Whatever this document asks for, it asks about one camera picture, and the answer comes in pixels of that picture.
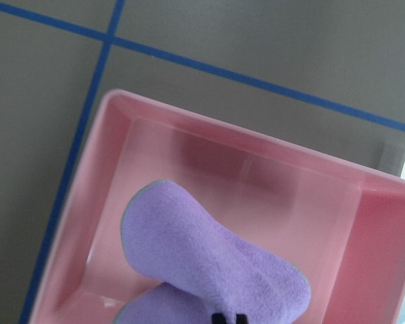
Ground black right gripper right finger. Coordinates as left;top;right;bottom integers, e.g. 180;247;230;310
236;314;247;324

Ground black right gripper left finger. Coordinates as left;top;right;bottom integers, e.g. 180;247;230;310
211;313;225;324

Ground pink plastic bin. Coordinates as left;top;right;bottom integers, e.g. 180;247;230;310
20;90;405;323

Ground purple cloth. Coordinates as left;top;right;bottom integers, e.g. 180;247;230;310
114;180;311;323

